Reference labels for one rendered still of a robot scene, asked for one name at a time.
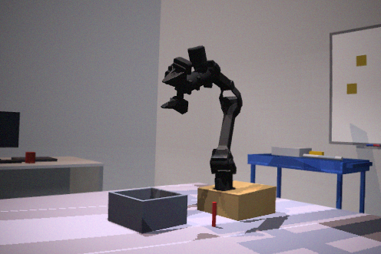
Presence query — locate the dark red peg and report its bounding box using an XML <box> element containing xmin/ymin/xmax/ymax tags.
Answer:
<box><xmin>212</xmin><ymin>202</ymin><xmax>217</xmax><ymax>227</ymax></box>

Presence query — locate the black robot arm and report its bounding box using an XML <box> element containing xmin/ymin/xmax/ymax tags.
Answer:
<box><xmin>187</xmin><ymin>45</ymin><xmax>243</xmax><ymax>191</ymax></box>

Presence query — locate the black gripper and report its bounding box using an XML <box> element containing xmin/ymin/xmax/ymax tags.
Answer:
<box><xmin>161</xmin><ymin>57</ymin><xmax>202</xmax><ymax>114</ymax></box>

